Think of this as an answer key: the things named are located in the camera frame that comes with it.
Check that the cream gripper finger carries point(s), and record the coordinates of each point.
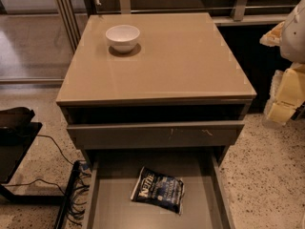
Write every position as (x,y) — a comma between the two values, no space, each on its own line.
(278,113)
(272,37)

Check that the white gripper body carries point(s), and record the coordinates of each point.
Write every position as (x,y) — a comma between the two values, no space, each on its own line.
(294,39)

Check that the blue Kettle chip bag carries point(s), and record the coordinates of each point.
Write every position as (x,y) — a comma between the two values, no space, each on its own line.
(160,190)

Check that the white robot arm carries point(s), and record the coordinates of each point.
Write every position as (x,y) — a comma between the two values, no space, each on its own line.
(292,45)

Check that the top drawer front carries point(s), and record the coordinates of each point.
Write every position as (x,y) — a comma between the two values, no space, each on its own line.
(155,135)

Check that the taupe drawer cabinet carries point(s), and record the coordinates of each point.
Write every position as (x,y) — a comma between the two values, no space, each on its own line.
(181,70)

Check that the open middle drawer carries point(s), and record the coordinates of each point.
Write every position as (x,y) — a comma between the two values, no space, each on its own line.
(114,176)

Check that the white ceramic bowl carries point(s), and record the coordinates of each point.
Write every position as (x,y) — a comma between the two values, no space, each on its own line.
(123,38)

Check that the black power strip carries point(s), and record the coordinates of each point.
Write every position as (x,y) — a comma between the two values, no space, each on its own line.
(64,207)

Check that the black side table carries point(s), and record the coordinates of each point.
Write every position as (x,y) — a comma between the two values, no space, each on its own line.
(17,133)

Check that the metal railing frame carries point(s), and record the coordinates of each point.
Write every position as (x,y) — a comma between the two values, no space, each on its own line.
(225,12)

